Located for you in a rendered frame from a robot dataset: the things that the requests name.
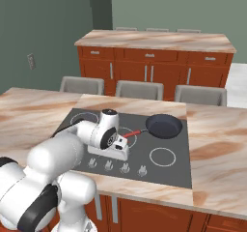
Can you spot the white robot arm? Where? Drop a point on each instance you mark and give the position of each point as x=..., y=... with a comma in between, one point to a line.
x=48, y=158

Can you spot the red-brown cupboard door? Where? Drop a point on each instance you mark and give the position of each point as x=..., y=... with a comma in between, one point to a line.
x=106, y=221
x=154, y=216

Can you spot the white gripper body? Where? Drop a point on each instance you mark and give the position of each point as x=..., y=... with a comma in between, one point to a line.
x=109, y=153

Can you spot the silver hob knob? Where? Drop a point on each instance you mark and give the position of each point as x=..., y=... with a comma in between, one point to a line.
x=108, y=165
x=142, y=170
x=92, y=162
x=124, y=168

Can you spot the dark grey hob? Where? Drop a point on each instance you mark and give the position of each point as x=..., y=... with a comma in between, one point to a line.
x=167, y=171

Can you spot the grey wall socket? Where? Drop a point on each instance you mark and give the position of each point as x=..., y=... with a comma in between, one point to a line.
x=31, y=61

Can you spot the red-brown island cupboard run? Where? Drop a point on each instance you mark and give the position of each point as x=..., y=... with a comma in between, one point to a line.
x=160, y=62

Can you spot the red-brown drawer front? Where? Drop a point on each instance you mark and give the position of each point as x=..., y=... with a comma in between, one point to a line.
x=226, y=224

